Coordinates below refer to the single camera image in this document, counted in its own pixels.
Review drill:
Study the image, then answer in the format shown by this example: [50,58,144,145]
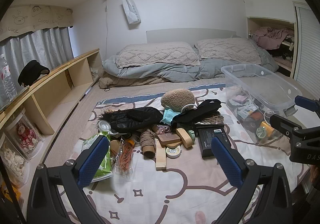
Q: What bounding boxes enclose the clear plastic storage box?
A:
[221,63,303,143]

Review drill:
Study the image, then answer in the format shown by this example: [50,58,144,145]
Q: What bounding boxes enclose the brown twine spool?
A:
[139,129,157,158]

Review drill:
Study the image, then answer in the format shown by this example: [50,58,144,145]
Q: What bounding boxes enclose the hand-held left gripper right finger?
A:
[211,136,293,224]

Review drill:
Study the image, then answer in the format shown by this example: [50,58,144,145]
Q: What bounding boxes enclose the pink beads packet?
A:
[156,125,172,135]

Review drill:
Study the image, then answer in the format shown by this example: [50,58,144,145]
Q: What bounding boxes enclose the orange rubber bands bag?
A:
[115,139,135,181]

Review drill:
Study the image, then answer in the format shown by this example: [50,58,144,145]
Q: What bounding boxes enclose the wooden block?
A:
[154,138,167,171]

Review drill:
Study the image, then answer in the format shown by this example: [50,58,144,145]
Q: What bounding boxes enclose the printed blanket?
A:
[54,82,310,224]

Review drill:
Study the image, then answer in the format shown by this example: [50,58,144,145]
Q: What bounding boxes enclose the clear jar white contents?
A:
[0,137,30,187]

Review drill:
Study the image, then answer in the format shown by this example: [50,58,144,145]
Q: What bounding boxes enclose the white plastic ring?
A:
[180,104,197,115]

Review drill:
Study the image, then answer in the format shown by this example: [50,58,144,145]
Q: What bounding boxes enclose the black box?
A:
[196,124,229,159]

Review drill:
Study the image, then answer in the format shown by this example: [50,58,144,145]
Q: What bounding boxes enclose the beige fuzzy hat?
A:
[161,89,196,112]

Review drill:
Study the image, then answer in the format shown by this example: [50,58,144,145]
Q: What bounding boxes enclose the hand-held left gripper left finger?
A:
[26,135,112,224]

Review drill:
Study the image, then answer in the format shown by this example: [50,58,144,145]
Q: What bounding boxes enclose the white shutter door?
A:
[292,2,320,100]

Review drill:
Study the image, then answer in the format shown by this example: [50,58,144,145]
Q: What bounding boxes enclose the black cloth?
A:
[171,99,222,127]

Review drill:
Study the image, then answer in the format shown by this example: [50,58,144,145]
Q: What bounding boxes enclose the beige fluffy blanket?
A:
[99,75,170,90]

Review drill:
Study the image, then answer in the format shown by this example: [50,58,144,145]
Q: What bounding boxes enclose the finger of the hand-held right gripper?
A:
[294,95,320,115]
[269,113,320,140]

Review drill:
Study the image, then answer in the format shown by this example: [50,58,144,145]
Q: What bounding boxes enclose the beige printed valance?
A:
[0,4,73,42]

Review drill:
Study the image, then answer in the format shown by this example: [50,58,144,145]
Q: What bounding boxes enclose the grey duvet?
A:
[102,47,279,82]

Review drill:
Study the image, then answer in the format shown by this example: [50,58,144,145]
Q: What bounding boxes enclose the wooden closet shelf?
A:
[246,16,297,77]

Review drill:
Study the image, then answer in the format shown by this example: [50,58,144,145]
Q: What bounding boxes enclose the teal wipes packet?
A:
[160,109,181,126]

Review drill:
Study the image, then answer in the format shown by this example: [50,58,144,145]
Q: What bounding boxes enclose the grey curtain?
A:
[0,26,74,95]

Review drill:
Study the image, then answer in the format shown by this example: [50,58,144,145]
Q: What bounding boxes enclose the green tissue packet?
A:
[80,132,113,182]

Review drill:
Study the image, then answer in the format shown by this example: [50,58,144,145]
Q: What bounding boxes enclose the clear round container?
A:
[98,120,111,133]

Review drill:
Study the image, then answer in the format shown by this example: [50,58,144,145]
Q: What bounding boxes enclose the clear water bottle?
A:
[0,54,18,101]

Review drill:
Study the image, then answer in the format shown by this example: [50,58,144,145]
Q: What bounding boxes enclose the wooden shelf unit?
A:
[0,49,102,137]

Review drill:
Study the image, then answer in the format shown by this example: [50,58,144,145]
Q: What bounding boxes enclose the white hanging bag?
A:
[122,0,142,30]

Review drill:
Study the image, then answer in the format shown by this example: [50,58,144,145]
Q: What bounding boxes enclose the yellow flashlight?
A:
[256,121,275,140]

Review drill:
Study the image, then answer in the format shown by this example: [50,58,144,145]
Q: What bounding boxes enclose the pink clothes pile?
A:
[251,27,295,50]

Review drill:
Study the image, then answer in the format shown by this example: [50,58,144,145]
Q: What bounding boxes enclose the brown case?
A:
[157,133,182,147]

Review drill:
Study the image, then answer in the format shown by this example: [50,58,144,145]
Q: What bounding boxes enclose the clear jar red contents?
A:
[5,112,44,161]

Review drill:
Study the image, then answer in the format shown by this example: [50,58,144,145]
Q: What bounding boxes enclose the dark clothes pile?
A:
[265,37,294,65]

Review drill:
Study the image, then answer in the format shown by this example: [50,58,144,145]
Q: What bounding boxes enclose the white tape roll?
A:
[165,147,181,159]

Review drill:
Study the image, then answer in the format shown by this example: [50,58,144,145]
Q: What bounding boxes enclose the beige textured pillow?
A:
[115,41,201,69]
[194,38,262,60]

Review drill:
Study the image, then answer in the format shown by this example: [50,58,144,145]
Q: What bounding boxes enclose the black cap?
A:
[17,60,50,87]

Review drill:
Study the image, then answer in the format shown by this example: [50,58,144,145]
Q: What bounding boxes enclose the black fur-trimmed hat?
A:
[96,107,163,134]

